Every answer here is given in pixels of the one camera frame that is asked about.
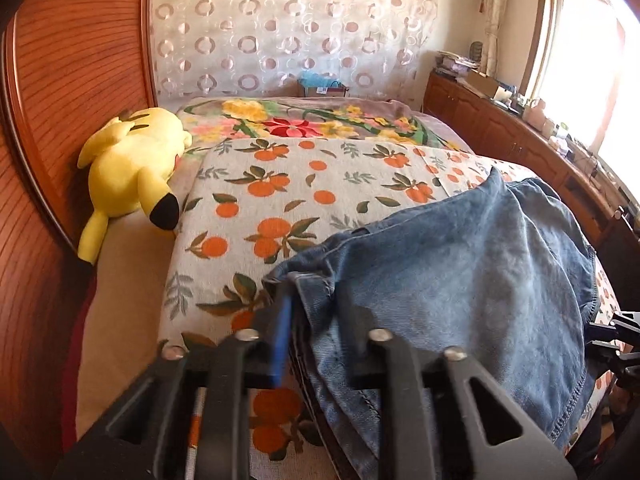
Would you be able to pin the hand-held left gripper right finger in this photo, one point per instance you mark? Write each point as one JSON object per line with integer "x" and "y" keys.
{"x": 395, "y": 375}

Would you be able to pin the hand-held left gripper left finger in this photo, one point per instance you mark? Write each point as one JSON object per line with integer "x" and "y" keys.
{"x": 280, "y": 340}

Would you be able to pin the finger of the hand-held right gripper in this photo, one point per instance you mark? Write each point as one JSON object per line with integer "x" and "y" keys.
{"x": 602, "y": 332}

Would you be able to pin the blue denim pants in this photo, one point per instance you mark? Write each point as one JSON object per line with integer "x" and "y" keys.
{"x": 450, "y": 270}

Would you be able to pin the orange fruit print bedsheet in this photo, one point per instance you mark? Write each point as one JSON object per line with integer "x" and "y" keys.
{"x": 280, "y": 185}

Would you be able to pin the beige bed mattress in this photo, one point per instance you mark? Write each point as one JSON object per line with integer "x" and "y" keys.
{"x": 125, "y": 310}

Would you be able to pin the floral blanket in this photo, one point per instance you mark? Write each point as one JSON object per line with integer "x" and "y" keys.
{"x": 300, "y": 120}

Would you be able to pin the white plastic jug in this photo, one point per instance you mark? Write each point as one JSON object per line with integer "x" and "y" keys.
{"x": 535, "y": 112}

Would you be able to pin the yellow plush toy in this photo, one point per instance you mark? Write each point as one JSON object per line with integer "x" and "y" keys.
{"x": 135, "y": 160}

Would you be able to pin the wooden cabinet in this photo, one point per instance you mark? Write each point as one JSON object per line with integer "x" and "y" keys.
{"x": 480, "y": 115}

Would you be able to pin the wooden headboard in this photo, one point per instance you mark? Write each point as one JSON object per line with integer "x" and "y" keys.
{"x": 75, "y": 60}
{"x": 30, "y": 310}

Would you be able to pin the small brown box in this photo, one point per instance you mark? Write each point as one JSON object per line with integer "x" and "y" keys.
{"x": 325, "y": 91}

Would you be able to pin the open cardboard box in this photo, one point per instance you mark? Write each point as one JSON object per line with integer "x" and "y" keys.
{"x": 487, "y": 85}

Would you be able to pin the window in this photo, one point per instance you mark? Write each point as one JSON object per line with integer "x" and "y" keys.
{"x": 585, "y": 60}

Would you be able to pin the stack of papers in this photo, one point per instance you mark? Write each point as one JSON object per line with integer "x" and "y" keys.
{"x": 455, "y": 64}

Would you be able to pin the circle pattern sheer curtain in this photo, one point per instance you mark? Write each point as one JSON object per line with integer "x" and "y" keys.
{"x": 280, "y": 20}

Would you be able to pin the beige window curtain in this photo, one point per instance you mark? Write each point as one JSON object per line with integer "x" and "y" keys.
{"x": 492, "y": 10}

